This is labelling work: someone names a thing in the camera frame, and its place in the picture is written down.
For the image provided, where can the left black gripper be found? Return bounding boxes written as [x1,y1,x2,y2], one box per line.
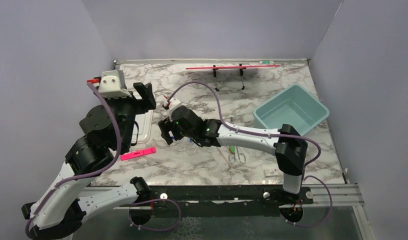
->
[96,82,157,150]

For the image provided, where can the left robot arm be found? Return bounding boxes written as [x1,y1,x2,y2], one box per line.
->
[21,82,156,240]

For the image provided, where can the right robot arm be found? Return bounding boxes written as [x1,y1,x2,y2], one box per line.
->
[158,106,308,204]

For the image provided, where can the white plastic lid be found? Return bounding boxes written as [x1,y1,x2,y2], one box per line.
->
[131,110,153,145]

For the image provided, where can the red rod on stand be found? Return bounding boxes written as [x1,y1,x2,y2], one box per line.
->
[185,64,280,70]

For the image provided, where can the metal scissors forceps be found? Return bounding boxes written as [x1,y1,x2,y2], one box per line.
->
[227,115,248,165]

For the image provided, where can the small green-white tube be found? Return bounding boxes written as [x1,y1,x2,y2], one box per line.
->
[259,60,274,65]

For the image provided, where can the small white label box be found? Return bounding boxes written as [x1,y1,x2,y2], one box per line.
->
[263,168,279,178]

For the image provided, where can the teal plastic bin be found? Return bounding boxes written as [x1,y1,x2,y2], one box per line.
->
[253,83,330,136]

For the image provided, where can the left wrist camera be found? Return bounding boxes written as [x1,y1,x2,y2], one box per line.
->
[98,69,133,99]

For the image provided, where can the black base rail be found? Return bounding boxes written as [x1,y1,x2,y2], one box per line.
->
[138,185,314,218]

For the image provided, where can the black wire stand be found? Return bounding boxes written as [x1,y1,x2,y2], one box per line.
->
[212,63,246,92]

